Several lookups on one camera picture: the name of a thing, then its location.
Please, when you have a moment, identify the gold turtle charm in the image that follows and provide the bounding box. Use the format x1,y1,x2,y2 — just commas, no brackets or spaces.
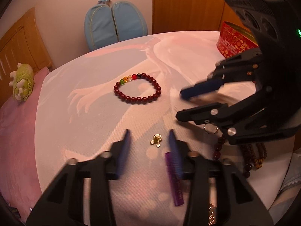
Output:
150,134,163,147

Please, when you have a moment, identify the wooden bed headboard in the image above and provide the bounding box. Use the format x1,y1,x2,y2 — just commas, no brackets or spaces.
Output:
0,7,53,107

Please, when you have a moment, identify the purple comb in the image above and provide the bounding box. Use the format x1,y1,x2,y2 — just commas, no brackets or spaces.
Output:
165,152,186,207

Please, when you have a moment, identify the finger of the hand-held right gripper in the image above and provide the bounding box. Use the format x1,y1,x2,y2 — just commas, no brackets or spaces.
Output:
176,91,274,146
180,47,265,100

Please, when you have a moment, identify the brown bead bracelet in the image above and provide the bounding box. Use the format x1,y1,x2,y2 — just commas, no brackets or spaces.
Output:
253,143,268,170

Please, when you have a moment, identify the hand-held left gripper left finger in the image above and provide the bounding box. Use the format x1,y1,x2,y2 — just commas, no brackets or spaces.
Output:
26,129,131,226

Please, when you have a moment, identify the dark red bead string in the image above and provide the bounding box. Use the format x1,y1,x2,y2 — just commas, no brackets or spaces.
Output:
213,135,254,179

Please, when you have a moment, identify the grey blue cloth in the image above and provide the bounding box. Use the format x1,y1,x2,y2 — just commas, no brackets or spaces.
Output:
268,162,298,217

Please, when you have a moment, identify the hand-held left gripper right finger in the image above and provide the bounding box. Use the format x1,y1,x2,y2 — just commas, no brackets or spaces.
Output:
169,129,274,226

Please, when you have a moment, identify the pink blanket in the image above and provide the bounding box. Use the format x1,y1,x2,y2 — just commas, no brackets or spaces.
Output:
0,67,51,223

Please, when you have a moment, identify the red bead bracelet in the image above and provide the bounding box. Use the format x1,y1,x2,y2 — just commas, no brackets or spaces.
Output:
114,73,162,102

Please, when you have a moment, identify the green plush toy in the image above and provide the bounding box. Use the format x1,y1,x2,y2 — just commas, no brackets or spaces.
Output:
9,63,35,102

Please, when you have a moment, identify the silver key ring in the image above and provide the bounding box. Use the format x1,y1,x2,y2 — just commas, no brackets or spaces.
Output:
203,122,220,134

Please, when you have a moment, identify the red patterned round tin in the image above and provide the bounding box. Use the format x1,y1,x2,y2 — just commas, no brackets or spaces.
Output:
216,21,262,59

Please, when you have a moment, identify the wooden wardrobe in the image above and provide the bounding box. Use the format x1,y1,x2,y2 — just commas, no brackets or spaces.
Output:
152,0,284,35

